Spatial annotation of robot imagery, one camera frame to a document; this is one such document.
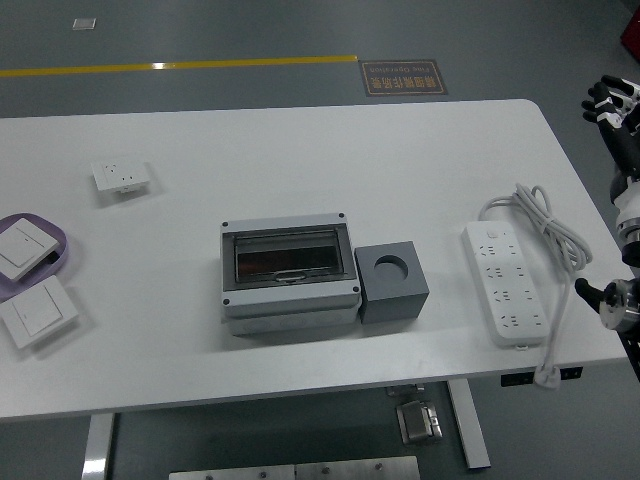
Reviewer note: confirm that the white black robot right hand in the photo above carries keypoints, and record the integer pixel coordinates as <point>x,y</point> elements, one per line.
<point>625,145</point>

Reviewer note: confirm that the grey box with clear lid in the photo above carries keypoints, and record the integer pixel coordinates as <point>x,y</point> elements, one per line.
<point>285,305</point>

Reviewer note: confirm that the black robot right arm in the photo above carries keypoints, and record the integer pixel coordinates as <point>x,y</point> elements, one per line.
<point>617,305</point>

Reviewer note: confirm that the black table control box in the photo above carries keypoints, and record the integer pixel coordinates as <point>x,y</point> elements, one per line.
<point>517,378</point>

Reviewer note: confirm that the grey cube with round hole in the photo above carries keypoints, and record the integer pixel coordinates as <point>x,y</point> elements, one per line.
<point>395,300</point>

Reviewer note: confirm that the silver metal floor box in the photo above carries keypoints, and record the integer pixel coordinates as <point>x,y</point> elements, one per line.
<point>419,422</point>

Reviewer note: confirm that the red object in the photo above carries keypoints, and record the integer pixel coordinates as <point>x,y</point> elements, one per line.
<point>631,32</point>

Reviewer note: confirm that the white power strip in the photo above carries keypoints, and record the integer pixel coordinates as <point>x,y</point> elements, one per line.
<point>505,280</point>

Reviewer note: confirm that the brown floor sign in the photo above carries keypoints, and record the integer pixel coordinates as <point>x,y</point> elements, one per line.
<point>402,77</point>

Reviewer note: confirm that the white table leg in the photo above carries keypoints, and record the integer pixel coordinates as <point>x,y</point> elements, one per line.
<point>97,450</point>
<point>470,430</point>

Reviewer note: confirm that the grey metal plate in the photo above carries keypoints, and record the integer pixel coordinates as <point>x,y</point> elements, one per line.
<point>357,470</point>
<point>230,474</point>

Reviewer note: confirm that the yellow floor tape line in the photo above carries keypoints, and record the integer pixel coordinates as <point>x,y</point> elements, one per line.
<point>200,65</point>

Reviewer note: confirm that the small silver floor plate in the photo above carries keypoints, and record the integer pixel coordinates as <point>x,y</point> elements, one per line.
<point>84,24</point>

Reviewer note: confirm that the purple tray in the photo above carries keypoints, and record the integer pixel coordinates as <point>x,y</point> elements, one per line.
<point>61,247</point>

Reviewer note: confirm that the metal bracket under table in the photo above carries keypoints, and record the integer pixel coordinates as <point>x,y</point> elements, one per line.
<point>405,390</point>

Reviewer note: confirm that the white wall socket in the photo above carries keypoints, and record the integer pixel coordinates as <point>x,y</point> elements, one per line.
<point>117,172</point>

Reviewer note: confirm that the white wall switch panel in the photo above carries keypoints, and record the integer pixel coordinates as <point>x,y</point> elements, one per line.
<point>20,247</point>
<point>37,312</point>

